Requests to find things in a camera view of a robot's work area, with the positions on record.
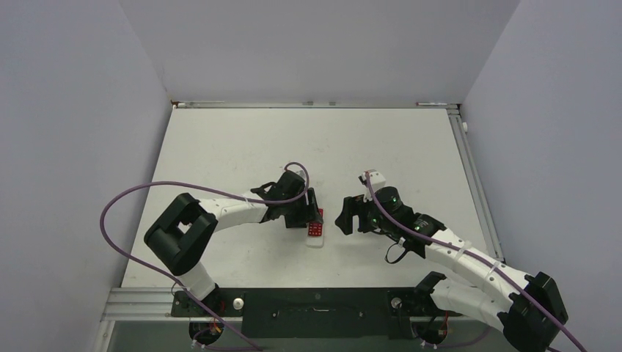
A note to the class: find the aluminium rail edge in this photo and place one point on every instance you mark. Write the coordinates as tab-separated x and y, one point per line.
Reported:
485	219
312	105

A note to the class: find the white remote control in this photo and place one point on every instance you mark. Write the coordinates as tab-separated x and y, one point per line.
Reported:
315	238

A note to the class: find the aluminium rail right edge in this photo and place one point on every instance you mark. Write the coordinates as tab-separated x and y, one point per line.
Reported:
485	219

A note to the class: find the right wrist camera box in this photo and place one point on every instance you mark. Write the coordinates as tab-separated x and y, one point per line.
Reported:
372	180

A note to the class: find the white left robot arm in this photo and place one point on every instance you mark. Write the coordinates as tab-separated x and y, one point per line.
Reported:
180	235

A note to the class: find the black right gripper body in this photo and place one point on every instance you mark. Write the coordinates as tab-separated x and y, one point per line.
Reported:
370	218

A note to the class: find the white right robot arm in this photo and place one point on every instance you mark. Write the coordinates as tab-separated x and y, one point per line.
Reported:
527	309

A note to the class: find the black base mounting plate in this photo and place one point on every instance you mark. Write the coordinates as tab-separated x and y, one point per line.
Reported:
394	312

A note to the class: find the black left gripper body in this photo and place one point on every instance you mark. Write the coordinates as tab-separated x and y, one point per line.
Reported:
295	212

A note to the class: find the aluminium rail back edge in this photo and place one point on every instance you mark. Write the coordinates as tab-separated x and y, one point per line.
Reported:
312	105

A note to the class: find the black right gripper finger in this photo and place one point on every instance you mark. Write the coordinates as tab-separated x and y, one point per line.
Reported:
354	205
345	222

